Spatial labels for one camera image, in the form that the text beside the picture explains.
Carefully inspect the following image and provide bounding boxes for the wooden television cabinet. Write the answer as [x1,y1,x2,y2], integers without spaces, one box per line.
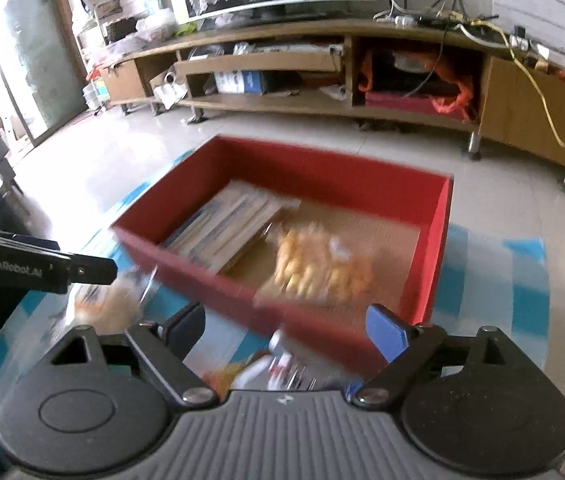
[97,17,565,181]

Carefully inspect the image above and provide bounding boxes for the clear bag of yellow snacks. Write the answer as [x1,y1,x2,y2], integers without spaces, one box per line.
[255,222,375,308]

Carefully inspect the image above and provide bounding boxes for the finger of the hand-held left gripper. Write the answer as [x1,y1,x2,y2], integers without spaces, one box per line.
[70,254,119,287]

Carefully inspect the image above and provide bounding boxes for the red box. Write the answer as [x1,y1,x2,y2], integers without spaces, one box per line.
[112,134,455,376]

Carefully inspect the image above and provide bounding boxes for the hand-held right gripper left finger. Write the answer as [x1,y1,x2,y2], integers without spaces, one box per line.
[50,302,220,408]

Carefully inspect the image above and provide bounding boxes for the clear bread packet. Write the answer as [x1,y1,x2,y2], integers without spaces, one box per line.
[72,267,160,333]

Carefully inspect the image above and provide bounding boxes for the white plastic container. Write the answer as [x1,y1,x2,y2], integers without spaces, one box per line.
[82,80,110,111]

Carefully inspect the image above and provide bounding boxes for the flat blue white packets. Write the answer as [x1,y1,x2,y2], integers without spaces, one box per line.
[160,180,303,273]

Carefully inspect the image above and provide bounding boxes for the orange plastic bag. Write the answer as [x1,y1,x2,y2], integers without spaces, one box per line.
[357,45,480,121]

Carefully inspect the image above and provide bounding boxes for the white plastic bag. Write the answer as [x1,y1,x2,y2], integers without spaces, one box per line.
[150,72,188,111]

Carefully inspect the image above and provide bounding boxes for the black bin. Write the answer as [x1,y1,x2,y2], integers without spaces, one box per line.
[0,192,60,251]

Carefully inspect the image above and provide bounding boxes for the yellow cable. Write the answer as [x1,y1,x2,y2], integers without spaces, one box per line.
[462,17,565,153]

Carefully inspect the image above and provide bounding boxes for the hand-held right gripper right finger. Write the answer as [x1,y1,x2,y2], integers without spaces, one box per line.
[352,304,510,408]

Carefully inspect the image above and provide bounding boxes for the blue checked cloth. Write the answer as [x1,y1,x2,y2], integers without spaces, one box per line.
[0,180,550,396]

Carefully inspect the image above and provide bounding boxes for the flat red case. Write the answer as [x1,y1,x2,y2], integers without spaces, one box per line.
[365,91,463,111]

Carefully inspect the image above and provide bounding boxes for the white snack pouch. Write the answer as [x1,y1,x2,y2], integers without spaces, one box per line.
[202,330,363,393]

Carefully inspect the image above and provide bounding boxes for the blue white carton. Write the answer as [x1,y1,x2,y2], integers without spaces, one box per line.
[215,70,268,96]

